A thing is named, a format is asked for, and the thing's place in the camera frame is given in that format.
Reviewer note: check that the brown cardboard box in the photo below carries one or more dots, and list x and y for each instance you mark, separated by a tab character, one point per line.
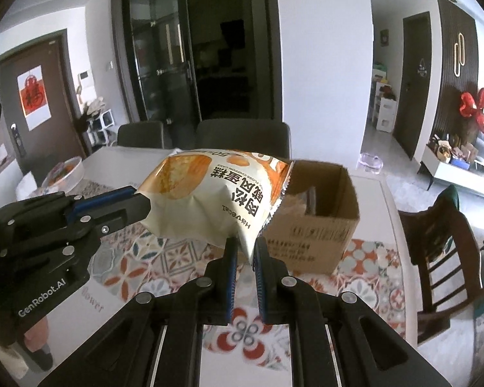
310	242

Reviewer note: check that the black glass sliding door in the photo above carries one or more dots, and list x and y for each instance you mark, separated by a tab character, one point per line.
157	48

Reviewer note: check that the patterned table mat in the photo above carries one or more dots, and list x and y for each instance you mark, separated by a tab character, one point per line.
371	290

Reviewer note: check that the red paper door decoration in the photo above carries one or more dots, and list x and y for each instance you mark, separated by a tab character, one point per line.
34	98

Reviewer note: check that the person's left hand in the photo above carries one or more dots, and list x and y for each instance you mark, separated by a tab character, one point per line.
37	334

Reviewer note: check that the white low cabinet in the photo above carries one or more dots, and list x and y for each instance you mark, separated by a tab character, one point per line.
459	173

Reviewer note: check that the brown entrance door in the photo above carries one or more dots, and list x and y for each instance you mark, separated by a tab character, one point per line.
60	88

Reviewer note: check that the yellow cake snack bag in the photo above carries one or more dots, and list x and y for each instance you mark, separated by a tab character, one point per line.
209	193

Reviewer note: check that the small white flower rack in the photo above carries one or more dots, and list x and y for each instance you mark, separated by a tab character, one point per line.
99	123

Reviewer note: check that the white shelf unit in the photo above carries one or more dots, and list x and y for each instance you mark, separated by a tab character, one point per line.
384	105

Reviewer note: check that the white wall intercom panel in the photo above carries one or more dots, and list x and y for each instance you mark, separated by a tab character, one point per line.
85	80

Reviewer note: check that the dark green cloth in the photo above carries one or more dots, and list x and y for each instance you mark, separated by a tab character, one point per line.
447	199

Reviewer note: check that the small wall picture frame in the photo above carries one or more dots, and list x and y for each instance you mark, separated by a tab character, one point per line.
384	37

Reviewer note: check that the dark interior door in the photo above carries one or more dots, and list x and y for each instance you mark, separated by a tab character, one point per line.
411	88

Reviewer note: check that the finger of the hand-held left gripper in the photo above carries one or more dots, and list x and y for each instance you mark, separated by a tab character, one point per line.
121	213
101	200

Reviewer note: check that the red balloon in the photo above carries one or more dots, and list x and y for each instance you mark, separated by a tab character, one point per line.
474	109

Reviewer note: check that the dark wooden chair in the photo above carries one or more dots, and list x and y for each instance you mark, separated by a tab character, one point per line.
439	258

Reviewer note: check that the clear pet bowl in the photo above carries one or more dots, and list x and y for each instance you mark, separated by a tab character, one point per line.
371	162

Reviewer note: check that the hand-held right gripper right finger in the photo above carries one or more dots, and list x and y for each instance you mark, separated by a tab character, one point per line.
262	282

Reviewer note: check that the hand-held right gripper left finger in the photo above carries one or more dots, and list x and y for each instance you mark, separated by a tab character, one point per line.
230	282

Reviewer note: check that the grey upholstered chair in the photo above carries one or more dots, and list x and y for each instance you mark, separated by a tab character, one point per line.
242	137
141	135

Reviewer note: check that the clear bowl of oranges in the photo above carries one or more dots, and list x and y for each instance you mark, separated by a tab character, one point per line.
62	175

